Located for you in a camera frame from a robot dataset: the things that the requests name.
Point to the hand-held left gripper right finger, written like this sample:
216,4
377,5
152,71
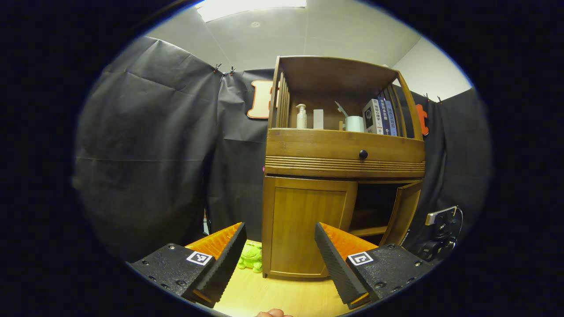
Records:
335,268

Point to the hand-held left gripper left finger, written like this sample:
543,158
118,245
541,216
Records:
227,264

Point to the wooden cabinet door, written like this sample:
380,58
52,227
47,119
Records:
304,211
405,207

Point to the wooden double-door shoe cabinet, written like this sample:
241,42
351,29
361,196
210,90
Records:
335,75

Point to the green frog toy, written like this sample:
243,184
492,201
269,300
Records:
251,259

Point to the black round drawer knob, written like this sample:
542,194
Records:
363,154

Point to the wooden drawer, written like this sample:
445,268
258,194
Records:
317,147

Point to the light blue book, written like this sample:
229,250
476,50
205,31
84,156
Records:
391,119

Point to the dark blue book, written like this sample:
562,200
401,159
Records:
384,116

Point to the white book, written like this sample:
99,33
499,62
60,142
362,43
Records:
372,116

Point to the white cup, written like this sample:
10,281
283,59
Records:
354,124

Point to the small white box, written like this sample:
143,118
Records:
318,119

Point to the white pump bottle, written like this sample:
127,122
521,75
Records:
302,119

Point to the pale green card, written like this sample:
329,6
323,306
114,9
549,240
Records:
341,109

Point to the ceiling light panel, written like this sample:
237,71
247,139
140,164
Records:
251,9

